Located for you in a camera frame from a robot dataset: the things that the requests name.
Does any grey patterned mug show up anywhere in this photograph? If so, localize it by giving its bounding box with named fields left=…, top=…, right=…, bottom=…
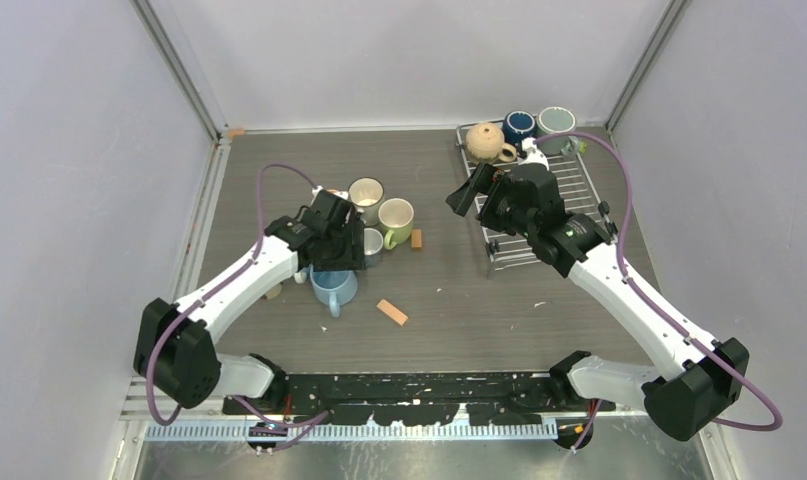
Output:
left=536, top=106, right=577, bottom=157

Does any beige brown cup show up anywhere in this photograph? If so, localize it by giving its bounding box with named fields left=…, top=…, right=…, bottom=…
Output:
left=263, top=283, right=283, bottom=300

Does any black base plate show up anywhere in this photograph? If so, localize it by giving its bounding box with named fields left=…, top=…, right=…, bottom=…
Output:
left=223, top=372, right=592, bottom=426

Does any blue white gradient mug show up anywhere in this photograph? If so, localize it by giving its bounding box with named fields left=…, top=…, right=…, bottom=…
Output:
left=293, top=265, right=312, bottom=284

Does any long light wooden block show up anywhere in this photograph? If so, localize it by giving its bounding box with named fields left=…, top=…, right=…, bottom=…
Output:
left=377, top=299, right=409, bottom=326

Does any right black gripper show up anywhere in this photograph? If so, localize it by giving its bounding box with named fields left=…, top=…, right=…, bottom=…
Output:
left=447, top=161, right=535, bottom=239

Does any navy blue mug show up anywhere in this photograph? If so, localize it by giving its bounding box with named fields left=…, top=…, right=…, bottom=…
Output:
left=502, top=110, right=537, bottom=147

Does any wire dish rack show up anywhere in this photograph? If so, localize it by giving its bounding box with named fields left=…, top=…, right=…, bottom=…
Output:
left=446, top=137, right=618, bottom=278

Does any light blue mug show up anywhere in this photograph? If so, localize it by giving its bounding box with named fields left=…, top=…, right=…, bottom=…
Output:
left=309, top=267, right=359, bottom=318

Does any white fluted bowl cup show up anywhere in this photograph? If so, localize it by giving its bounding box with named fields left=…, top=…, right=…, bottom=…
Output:
left=348, top=177, right=385, bottom=227

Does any small brown wooden block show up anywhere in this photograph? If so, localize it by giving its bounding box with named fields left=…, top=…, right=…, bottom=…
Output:
left=410, top=229, right=423, bottom=251

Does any light green mug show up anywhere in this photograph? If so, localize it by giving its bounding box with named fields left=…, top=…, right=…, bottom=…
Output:
left=378, top=198, right=414, bottom=250

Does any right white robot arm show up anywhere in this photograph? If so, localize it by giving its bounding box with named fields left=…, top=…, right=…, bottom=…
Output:
left=446, top=163, right=750, bottom=441

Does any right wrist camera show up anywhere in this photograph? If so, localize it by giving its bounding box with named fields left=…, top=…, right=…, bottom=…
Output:
left=518, top=137, right=550, bottom=170

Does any small grey blue mug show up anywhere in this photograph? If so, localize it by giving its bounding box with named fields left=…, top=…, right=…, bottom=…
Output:
left=364, top=228, right=384, bottom=268

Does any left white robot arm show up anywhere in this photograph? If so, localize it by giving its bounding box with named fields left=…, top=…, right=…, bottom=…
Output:
left=133, top=188, right=365, bottom=414

